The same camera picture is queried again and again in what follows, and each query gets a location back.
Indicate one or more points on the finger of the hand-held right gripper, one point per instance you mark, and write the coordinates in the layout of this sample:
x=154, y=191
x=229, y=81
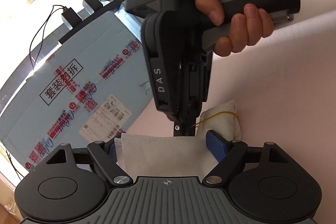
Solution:
x=177, y=132
x=189, y=130

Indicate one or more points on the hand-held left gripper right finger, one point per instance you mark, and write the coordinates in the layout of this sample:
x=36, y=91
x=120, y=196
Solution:
x=216, y=145

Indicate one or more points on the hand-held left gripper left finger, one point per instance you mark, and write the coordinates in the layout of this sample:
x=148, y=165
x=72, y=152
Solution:
x=111, y=151

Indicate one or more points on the white non-woven shopping bag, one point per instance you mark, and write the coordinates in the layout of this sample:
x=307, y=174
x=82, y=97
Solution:
x=162, y=155

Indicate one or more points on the folded white bag bundle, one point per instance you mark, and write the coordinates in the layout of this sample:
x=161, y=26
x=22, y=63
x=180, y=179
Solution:
x=223, y=124

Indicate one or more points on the yellow rubber band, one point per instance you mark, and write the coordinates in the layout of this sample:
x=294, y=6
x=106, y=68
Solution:
x=223, y=112

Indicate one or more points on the large taped blue cardboard box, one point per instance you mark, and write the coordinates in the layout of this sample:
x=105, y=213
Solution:
x=105, y=37

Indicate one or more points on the black power strip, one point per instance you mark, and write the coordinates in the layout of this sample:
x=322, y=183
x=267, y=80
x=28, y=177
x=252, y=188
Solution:
x=76, y=31

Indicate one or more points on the taped brown cardboard box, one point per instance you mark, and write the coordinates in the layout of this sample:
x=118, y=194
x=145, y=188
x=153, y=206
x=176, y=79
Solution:
x=5, y=192

